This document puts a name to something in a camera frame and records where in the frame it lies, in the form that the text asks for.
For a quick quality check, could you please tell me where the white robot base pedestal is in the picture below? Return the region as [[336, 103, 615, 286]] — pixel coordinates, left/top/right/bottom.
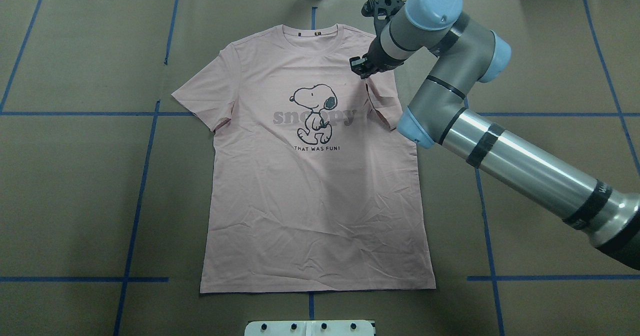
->
[[244, 320, 377, 336]]

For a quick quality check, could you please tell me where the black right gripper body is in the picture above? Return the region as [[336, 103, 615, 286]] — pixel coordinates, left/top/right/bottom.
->
[[362, 40, 404, 75]]

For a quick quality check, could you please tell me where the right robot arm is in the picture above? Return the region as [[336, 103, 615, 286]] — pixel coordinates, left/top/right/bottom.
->
[[349, 0, 640, 270]]

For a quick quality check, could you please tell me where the pink Snoopy t-shirt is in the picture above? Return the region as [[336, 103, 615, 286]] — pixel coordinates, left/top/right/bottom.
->
[[172, 24, 436, 294]]

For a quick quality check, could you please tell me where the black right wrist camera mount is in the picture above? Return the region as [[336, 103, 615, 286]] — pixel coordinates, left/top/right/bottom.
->
[[360, 0, 405, 36]]

